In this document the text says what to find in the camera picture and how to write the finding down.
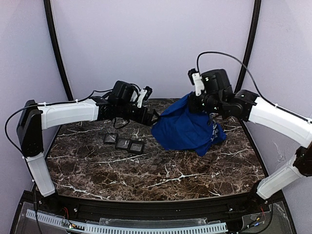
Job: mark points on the black display box near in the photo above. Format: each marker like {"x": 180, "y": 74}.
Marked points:
{"x": 136, "y": 147}

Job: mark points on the left black frame post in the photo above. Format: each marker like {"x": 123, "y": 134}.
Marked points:
{"x": 55, "y": 45}

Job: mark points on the white slotted cable duct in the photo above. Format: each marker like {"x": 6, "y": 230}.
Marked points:
{"x": 121, "y": 226}

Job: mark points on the blue printed t-shirt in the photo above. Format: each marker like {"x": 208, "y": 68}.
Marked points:
{"x": 179, "y": 129}

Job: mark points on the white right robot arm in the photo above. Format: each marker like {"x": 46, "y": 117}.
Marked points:
{"x": 284, "y": 140}

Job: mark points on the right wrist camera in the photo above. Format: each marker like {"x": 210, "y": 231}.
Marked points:
{"x": 211, "y": 82}

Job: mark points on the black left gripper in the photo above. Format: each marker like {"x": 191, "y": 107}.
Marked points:
{"x": 148, "y": 117}

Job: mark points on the black display box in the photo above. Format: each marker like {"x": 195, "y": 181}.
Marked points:
{"x": 136, "y": 147}
{"x": 123, "y": 143}
{"x": 110, "y": 138}

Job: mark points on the black front aluminium rail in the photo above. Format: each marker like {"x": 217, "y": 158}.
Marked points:
{"x": 94, "y": 209}

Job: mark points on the black display box far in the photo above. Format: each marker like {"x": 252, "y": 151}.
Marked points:
{"x": 110, "y": 138}

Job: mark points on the black display box middle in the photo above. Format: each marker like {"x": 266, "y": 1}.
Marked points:
{"x": 123, "y": 143}

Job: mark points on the black frame post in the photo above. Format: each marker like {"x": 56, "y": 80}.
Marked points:
{"x": 55, "y": 45}
{"x": 250, "y": 43}

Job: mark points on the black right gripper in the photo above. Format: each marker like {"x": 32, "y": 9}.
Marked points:
{"x": 195, "y": 105}

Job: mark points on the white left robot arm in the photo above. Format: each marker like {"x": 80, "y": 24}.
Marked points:
{"x": 36, "y": 118}

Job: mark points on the right black frame post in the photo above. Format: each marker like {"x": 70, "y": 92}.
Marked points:
{"x": 250, "y": 43}

